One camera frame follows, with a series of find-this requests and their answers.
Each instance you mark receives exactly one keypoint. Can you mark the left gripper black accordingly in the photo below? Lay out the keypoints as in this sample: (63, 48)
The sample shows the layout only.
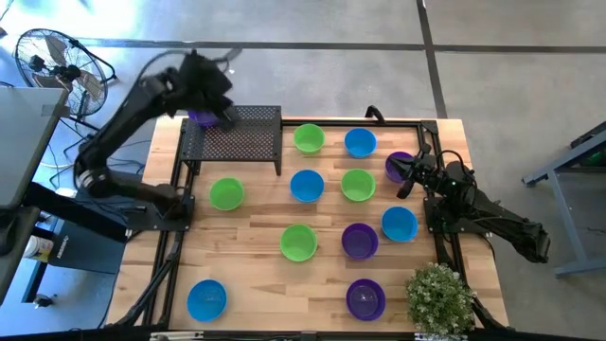
(206, 87)

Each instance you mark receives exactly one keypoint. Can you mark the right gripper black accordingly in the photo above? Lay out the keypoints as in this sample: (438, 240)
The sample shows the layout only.
(428, 173)

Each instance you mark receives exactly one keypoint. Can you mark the purple plastic mini bowl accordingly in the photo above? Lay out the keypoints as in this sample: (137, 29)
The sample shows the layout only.
(360, 241)
(365, 299)
(392, 176)
(201, 119)

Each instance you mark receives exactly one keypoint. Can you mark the blue plastic mini bowl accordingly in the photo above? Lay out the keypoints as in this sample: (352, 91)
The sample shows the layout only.
(207, 300)
(307, 185)
(360, 142)
(399, 224)

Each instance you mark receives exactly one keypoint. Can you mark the green plastic mini bowl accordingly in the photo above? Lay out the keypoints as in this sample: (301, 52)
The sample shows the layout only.
(358, 184)
(226, 193)
(298, 242)
(309, 138)

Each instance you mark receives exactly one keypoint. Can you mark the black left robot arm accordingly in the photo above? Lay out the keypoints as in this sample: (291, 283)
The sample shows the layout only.
(123, 123)

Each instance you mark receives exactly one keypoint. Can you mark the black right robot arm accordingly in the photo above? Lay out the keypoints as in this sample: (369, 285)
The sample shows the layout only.
(511, 227)

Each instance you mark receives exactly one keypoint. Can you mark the black perforated metal rack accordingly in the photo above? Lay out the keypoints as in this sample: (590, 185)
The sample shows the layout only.
(246, 137)

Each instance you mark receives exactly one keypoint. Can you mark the small artificial flowering plant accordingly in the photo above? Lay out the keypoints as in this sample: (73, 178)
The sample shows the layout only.
(440, 298)

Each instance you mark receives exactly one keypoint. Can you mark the black floor fan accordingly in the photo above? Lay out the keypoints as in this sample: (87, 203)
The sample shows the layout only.
(66, 73)

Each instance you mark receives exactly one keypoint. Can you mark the black desk support beam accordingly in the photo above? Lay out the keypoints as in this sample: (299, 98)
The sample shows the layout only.
(71, 210)

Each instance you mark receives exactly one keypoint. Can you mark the black cabinet with label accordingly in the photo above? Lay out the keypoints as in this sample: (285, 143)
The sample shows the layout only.
(85, 246)

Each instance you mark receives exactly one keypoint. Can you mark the grey desk top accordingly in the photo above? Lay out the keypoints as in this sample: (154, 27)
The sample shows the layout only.
(23, 142)

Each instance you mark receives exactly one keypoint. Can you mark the white bottle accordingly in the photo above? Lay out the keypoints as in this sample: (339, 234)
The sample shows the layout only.
(38, 246)

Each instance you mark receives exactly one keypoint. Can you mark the black caster wheel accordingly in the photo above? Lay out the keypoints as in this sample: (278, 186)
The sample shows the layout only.
(42, 300)

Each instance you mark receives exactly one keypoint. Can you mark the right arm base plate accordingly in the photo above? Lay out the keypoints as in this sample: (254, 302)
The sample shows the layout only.
(433, 208)

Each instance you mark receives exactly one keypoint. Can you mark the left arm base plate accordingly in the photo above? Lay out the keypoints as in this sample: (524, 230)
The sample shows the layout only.
(151, 221)

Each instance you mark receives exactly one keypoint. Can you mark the blue-grey metal table frame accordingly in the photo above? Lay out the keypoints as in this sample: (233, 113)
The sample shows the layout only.
(563, 213)

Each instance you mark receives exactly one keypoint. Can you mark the white bracket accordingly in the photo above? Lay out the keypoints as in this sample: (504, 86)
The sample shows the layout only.
(175, 335)

